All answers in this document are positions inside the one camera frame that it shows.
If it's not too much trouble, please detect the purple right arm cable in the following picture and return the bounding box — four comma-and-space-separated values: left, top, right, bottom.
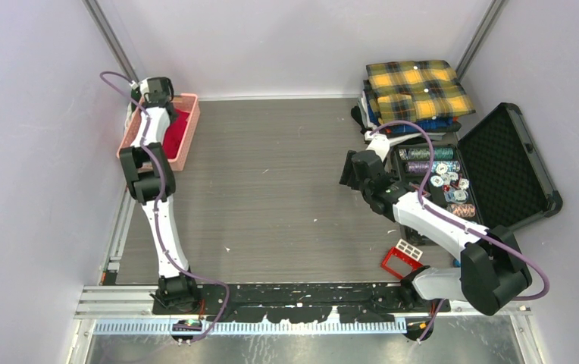
365, 119, 552, 344

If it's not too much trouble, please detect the black foam-lined carrying case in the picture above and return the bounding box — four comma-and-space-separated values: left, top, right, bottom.
390, 102, 564, 230

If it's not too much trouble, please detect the blue plaid folded shirt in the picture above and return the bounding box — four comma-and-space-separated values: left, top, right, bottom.
362, 80, 462, 136

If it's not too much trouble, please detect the pink plastic laundry basket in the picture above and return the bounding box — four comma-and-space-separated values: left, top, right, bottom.
116, 93, 200, 171

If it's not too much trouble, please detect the red garment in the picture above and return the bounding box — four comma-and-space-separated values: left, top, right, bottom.
163, 108, 189, 159

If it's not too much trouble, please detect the red plastic frame block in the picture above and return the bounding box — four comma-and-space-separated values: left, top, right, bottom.
380, 239, 424, 280

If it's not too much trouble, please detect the white folded garment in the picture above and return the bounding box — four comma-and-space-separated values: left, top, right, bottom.
357, 95, 446, 146

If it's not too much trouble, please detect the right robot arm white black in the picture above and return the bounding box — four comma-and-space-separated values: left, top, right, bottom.
340, 150, 533, 315

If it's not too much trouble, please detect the green and white cloth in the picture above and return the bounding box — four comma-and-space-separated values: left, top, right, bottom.
125, 99, 139, 122

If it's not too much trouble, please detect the yellow plaid flannel shirt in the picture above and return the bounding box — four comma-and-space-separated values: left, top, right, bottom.
365, 60, 475, 123

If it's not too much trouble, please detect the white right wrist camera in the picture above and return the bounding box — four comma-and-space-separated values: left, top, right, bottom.
365, 131, 391, 162

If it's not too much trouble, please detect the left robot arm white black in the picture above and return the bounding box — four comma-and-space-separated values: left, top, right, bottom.
117, 77, 201, 314

